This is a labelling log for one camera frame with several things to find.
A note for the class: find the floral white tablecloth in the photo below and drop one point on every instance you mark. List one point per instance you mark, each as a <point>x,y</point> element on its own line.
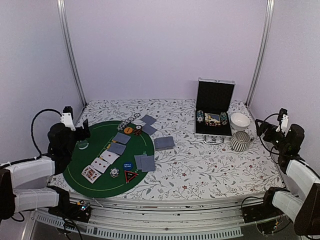
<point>192,170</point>

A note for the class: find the striped ceramic mug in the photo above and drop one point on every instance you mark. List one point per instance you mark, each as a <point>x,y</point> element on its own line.
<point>241,141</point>

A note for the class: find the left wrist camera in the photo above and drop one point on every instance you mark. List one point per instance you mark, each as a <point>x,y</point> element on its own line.
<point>67,118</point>

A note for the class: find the black red triangular plaque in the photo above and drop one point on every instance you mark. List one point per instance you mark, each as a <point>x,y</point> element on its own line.
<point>129,175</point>

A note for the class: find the white ceramic bowl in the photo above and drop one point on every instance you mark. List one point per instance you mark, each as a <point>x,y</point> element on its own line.
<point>239,120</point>

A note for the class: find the blue small blind button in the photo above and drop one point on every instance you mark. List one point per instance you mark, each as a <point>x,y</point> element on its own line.
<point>128,166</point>

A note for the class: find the blue playing card deck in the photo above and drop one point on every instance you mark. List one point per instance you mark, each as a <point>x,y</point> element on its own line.
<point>164,143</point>

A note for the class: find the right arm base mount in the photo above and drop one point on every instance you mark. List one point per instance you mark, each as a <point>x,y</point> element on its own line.
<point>262,215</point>

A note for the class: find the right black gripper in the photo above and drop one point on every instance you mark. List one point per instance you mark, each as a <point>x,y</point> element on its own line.
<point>272,128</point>

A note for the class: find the single blue playing card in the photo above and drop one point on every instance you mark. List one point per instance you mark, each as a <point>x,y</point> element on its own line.
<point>148,129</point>

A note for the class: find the right aluminium frame post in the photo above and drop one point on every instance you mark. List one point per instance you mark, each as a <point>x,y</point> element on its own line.
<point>270,4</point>

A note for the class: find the face-up king card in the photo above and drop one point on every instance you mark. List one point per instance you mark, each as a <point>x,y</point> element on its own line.
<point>90,174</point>

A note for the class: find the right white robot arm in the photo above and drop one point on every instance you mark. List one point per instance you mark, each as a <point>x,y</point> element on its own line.
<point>304,213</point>

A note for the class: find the round green poker mat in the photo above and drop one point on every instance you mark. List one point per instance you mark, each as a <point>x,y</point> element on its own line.
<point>105,186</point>

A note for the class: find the clear dealer button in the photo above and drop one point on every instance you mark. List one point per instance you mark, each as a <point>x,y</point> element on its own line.
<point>83,144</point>

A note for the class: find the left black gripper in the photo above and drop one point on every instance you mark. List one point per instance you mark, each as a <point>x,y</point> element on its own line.
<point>82,135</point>

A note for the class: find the face-down community card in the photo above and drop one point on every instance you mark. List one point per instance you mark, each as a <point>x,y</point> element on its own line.
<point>117,148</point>
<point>122,138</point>

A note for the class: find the front aluminium rail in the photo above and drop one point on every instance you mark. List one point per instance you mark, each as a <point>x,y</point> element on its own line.
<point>131,219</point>

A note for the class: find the face-up diamonds card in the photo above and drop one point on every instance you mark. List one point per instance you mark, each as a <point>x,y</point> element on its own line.
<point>100,165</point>

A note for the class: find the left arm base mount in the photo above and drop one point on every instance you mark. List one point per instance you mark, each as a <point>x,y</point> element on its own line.
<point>80,211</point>

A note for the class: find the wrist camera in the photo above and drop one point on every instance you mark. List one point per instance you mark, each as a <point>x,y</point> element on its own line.
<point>283,120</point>
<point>67,118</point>

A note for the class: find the aluminium poker chip case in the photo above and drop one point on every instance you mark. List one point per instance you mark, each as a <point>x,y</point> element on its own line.
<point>213,96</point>

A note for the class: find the left aluminium frame post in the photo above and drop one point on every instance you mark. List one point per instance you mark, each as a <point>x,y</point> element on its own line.
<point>61,7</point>

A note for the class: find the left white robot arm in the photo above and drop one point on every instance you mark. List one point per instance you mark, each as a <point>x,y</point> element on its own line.
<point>14,199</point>

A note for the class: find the poker chips in case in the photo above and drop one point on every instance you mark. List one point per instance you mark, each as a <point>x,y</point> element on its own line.
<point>223,118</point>

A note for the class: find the aluminium frame post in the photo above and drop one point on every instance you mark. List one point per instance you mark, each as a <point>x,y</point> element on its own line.
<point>270,4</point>
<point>61,7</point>

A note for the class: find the orange big blind button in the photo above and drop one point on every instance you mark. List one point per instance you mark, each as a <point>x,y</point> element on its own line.
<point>128,130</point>

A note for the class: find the red poker chip stack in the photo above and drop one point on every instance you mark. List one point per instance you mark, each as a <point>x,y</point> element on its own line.
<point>137,130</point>

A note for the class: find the card deck in case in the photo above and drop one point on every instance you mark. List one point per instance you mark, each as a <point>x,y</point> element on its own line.
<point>211,118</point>

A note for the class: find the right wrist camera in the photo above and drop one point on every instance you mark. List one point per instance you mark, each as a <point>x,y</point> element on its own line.
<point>283,120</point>

